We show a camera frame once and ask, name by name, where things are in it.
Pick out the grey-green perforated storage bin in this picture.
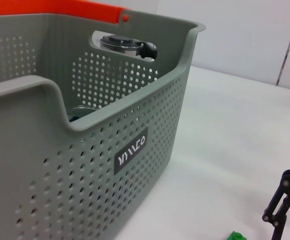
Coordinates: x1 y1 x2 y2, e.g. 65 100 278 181
0 13 207 240

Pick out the thin black wall cable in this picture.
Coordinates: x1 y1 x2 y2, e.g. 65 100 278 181
276 0 290 87

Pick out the glass pitcher with black lid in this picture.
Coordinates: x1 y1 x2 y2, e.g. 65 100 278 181
99 34 158 61

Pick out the orange bin handle clip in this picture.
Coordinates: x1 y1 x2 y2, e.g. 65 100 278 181
0 0 131 25

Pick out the dark green building brick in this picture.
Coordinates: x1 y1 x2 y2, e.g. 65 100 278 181
225 230 247 240

